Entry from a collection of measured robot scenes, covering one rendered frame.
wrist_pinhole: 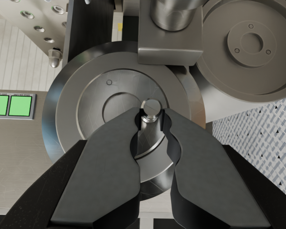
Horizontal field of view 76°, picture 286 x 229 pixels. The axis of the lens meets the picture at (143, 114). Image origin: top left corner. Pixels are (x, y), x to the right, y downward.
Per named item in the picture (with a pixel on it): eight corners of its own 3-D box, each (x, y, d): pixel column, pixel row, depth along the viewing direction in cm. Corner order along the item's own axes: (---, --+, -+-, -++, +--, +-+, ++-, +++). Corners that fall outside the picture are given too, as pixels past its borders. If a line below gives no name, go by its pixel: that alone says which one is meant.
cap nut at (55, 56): (59, 49, 49) (57, 65, 49) (64, 56, 53) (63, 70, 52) (45, 48, 49) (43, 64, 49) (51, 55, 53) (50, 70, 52)
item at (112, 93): (81, 63, 15) (172, 71, 15) (88, 72, 17) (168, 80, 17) (68, 156, 14) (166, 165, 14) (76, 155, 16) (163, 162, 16)
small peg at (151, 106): (137, 113, 12) (145, 93, 12) (137, 119, 14) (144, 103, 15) (158, 121, 12) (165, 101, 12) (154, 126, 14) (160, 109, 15)
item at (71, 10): (83, -89, 21) (66, 67, 18) (111, 34, 44) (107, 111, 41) (78, -89, 21) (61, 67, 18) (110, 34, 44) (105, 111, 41)
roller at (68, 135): (191, 54, 17) (191, 188, 15) (158, 108, 42) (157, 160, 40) (62, 47, 16) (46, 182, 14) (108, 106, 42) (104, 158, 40)
